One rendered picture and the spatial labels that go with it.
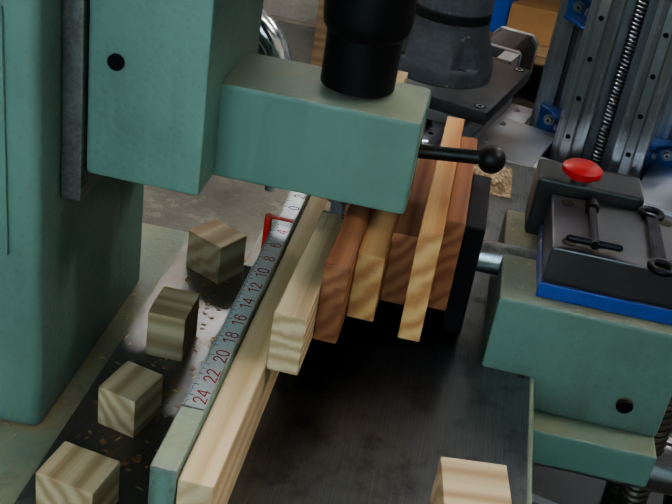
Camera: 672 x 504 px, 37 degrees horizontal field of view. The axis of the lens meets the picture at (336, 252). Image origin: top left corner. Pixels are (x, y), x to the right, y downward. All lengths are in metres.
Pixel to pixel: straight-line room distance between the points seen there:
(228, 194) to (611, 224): 2.15
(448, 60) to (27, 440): 0.88
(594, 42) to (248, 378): 1.00
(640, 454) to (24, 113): 0.48
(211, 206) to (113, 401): 2.01
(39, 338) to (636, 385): 0.42
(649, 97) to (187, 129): 0.95
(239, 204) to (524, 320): 2.11
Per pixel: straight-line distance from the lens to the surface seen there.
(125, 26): 0.65
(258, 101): 0.68
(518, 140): 1.58
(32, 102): 0.65
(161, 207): 2.74
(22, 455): 0.78
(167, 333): 0.85
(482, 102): 1.44
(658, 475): 0.84
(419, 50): 1.46
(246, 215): 2.74
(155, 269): 0.98
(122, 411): 0.78
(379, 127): 0.67
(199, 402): 0.58
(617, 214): 0.77
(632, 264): 0.71
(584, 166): 0.77
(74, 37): 0.66
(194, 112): 0.66
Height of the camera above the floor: 1.32
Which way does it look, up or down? 30 degrees down
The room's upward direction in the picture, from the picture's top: 9 degrees clockwise
